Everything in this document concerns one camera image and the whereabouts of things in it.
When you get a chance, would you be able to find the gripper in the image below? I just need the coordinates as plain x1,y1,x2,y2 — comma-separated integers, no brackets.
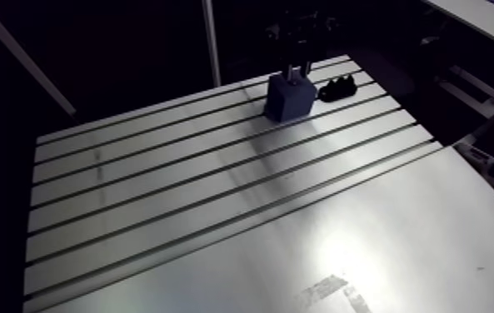
266,10,339,85

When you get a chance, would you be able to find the dark blue-grey block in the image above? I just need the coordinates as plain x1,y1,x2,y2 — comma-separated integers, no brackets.
263,72,318,123

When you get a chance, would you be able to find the black oval holder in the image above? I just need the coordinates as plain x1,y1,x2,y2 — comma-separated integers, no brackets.
317,74,359,104

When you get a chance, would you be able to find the pale desk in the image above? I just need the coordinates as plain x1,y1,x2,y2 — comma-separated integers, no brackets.
421,0,494,61

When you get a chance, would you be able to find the pale holed strip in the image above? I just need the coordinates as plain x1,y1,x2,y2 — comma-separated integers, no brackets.
453,141,494,222

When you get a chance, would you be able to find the pale upright post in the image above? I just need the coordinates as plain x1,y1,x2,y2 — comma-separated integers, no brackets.
201,0,222,88

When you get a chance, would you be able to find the pale metal frame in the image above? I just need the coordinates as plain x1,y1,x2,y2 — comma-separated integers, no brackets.
435,64,494,147

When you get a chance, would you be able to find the pale slanted post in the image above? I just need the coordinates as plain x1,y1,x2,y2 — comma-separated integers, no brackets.
0,0,78,118

